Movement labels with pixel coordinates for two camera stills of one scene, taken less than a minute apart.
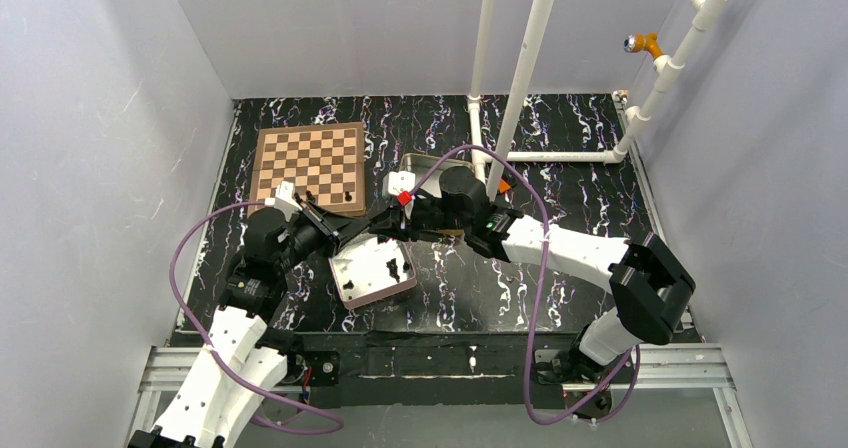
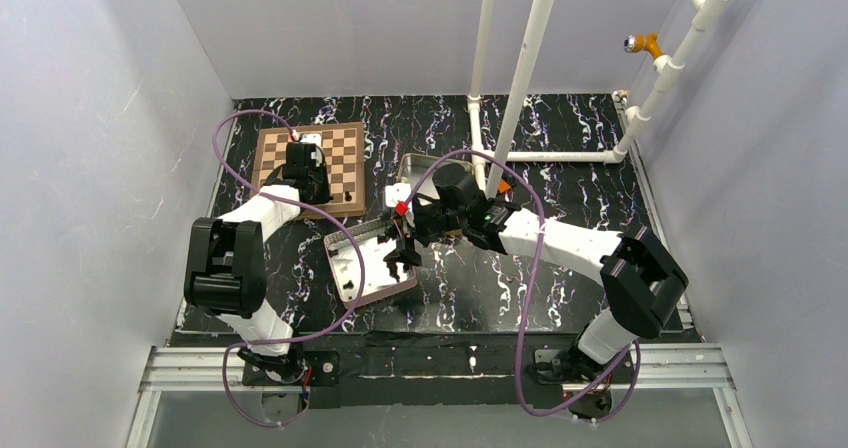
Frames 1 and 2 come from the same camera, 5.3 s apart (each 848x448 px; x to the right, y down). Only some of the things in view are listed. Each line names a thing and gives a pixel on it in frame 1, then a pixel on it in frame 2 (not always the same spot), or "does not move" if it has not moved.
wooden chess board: (325, 161) does not move
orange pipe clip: (640, 41) does not move
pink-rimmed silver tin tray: (365, 270) does not move
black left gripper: (326, 225) → (318, 184)
